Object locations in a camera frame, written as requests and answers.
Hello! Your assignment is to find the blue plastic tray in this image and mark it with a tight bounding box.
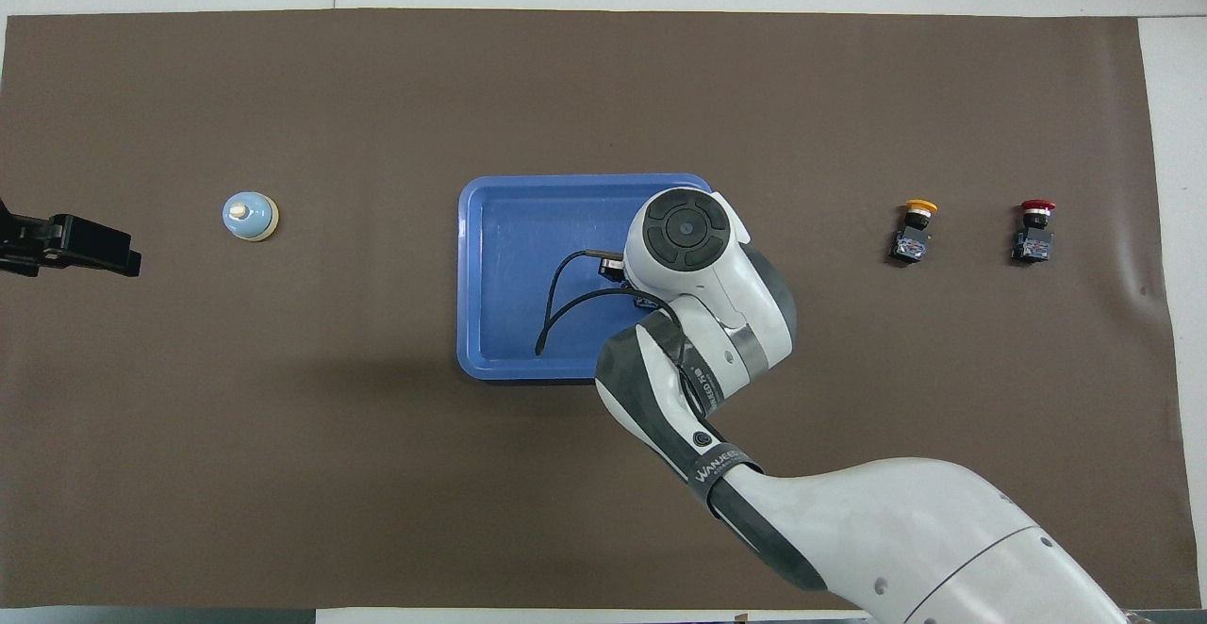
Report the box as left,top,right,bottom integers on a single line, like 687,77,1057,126
456,173,720,382

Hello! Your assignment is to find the red push button switch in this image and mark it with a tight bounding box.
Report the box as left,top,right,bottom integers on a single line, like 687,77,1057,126
1012,200,1057,265

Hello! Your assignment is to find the light blue desk bell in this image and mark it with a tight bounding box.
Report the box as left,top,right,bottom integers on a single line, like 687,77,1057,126
223,190,280,242

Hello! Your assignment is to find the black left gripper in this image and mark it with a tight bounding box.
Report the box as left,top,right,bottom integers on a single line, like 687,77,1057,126
0,198,142,278

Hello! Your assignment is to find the yellow push button switch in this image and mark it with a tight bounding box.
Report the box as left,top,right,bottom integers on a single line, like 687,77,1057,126
888,199,939,265

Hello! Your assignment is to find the brown table mat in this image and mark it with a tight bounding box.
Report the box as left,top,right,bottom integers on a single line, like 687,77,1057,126
0,8,1203,611

